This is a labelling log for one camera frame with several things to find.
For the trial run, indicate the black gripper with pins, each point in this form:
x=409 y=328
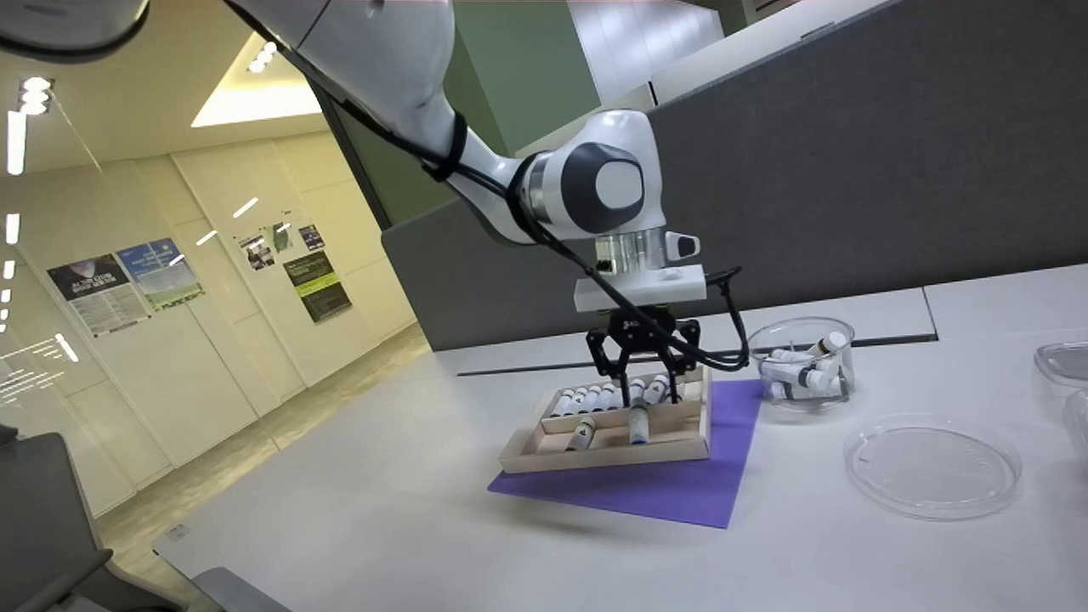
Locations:
x=639 y=323

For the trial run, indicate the small white labelled bottle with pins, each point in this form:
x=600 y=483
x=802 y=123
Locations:
x=560 y=401
x=577 y=401
x=835 y=344
x=822 y=382
x=656 y=391
x=578 y=437
x=608 y=398
x=639 y=429
x=791 y=373
x=593 y=398
x=639 y=391

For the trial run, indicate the wooden compartment tray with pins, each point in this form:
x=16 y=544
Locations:
x=681 y=437

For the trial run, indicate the purple square mat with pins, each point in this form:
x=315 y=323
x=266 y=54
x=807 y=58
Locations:
x=693 y=487

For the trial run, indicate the clear glass bowl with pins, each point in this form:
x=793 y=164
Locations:
x=783 y=335

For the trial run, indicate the clear round dish lid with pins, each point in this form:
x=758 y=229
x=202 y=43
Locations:
x=933 y=471

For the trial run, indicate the dark gray partition panel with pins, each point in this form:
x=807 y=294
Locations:
x=907 y=172

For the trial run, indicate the white ledge behind partition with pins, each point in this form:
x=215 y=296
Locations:
x=768 y=37

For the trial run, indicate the clear glass jar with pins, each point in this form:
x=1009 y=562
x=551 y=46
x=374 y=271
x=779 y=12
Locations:
x=1064 y=364

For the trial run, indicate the bright ceiling light panel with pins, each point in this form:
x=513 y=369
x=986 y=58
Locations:
x=257 y=96

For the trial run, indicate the black office chair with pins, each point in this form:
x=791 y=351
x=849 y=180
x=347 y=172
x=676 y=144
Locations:
x=45 y=521

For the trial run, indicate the gray wrist camera block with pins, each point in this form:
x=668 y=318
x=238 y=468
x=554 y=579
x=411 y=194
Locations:
x=639 y=289

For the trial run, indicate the black and green wall poster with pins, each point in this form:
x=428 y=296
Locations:
x=316 y=289

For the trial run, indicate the small dark wall picture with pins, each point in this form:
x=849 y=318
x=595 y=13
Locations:
x=309 y=234
x=258 y=254
x=281 y=234

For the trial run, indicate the blue and green wall poster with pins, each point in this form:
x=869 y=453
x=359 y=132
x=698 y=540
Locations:
x=166 y=273

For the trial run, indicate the wall poster with dark photo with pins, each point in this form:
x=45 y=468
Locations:
x=95 y=294

